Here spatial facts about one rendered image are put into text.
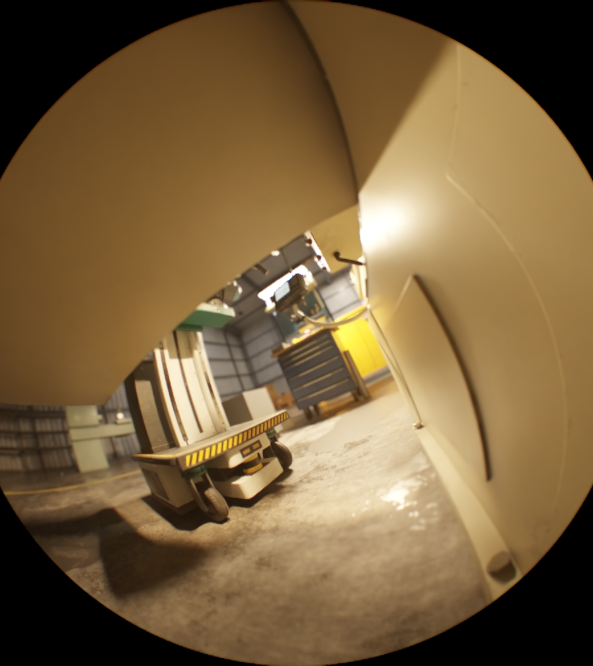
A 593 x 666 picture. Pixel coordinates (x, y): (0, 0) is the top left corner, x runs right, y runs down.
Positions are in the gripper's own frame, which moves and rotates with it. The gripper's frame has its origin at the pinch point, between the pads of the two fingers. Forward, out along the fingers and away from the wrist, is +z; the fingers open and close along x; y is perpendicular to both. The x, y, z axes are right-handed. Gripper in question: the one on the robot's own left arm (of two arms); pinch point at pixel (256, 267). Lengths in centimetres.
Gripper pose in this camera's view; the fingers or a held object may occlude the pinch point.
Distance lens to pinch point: 109.7
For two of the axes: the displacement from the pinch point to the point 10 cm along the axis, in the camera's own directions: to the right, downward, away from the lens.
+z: 5.7, 6.1, -5.5
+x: 6.2, 1.2, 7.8
